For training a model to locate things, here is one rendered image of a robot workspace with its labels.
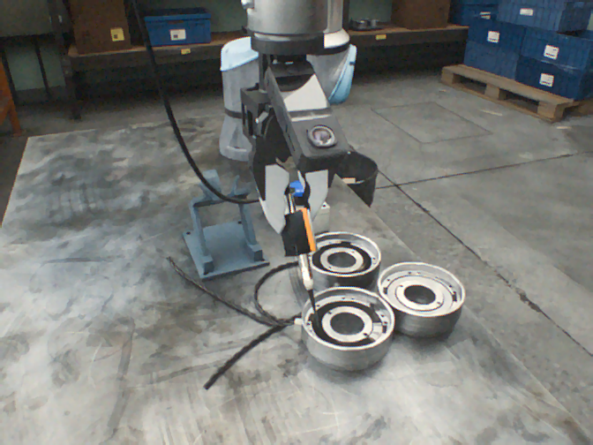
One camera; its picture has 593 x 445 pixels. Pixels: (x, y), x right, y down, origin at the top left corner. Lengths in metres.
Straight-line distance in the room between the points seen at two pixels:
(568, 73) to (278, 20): 3.81
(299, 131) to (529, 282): 1.82
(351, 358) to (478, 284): 1.58
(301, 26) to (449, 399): 0.40
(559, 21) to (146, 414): 4.02
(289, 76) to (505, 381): 0.39
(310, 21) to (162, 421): 0.41
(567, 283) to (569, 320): 0.24
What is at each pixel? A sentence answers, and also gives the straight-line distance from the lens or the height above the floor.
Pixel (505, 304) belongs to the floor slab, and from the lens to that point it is 2.03.
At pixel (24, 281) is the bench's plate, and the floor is 0.80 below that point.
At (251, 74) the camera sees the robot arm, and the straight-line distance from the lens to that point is 0.99.
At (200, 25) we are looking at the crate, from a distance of 4.03.
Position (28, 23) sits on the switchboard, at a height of 0.64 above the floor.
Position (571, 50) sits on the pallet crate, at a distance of 4.18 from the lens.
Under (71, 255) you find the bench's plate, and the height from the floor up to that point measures 0.80.
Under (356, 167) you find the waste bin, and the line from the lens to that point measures 2.04.
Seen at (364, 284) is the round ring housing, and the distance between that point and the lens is 0.65.
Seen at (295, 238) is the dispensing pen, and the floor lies 0.93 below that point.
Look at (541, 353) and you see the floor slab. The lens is 1.88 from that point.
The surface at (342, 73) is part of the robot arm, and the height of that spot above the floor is 0.98.
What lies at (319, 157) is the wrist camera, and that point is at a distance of 0.42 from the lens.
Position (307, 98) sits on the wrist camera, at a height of 1.09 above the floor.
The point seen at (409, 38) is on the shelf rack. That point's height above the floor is 0.40.
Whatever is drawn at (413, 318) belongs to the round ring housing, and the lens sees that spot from 0.59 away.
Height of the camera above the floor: 1.22
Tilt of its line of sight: 31 degrees down
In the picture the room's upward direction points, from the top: straight up
